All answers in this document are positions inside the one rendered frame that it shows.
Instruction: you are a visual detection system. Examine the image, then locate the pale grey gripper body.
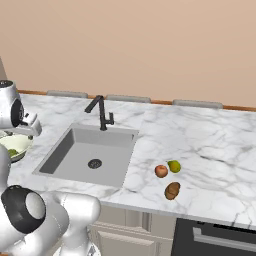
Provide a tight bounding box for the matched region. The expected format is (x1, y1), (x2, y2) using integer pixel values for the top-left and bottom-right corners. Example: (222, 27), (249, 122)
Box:
(14, 116), (43, 137)

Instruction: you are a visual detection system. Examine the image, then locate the pale green bowl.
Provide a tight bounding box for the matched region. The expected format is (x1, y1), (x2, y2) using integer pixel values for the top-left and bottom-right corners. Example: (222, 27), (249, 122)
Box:
(0, 132), (35, 164)

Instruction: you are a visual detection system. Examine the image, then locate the black sink tap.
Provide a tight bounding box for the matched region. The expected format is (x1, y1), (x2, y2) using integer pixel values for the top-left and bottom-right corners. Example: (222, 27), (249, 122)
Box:
(84, 94), (116, 132)

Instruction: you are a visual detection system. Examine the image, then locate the grey sink basin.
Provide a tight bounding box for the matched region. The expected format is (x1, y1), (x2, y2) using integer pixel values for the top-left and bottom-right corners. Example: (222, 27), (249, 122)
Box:
(31, 122), (140, 189)

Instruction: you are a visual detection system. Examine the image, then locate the black sink drain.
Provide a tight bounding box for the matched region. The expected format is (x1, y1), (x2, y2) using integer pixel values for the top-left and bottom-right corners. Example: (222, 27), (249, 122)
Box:
(87, 158), (103, 170)

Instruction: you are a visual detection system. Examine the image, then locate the green vegetable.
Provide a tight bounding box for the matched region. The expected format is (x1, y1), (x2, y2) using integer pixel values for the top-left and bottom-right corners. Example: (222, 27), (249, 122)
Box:
(7, 148), (20, 159)

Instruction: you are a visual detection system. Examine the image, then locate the grey stool back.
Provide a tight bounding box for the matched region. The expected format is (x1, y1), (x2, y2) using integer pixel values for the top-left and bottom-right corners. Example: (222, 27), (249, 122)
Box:
(46, 89), (89, 99)
(105, 94), (152, 104)
(172, 98), (224, 110)

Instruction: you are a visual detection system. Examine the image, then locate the beige drawer front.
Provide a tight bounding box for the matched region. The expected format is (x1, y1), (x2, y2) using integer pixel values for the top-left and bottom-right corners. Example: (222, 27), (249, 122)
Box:
(98, 204), (145, 232)

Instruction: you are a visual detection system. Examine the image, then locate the red apple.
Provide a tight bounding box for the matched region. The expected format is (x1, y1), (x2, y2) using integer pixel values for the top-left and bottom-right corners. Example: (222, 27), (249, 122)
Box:
(154, 164), (169, 179)

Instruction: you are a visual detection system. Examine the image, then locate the green pear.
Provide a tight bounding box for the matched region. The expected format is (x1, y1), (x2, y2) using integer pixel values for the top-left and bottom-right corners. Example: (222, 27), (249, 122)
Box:
(167, 159), (182, 174)

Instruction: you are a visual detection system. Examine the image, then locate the beige cupboard door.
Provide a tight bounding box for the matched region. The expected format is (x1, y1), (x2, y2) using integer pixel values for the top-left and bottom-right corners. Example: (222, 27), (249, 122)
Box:
(89, 225), (158, 256)

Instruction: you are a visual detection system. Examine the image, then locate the brown potato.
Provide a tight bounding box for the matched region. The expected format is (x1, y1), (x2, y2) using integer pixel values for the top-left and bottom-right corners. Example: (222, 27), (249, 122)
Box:
(164, 181), (182, 201)

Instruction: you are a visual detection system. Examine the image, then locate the black dishwasher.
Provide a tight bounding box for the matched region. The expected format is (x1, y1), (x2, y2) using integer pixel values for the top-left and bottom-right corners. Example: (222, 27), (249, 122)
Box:
(170, 217), (256, 256)

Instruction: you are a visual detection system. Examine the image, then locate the grey dishwasher handle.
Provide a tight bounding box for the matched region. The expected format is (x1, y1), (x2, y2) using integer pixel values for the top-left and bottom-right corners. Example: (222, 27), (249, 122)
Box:
(192, 226), (256, 253)

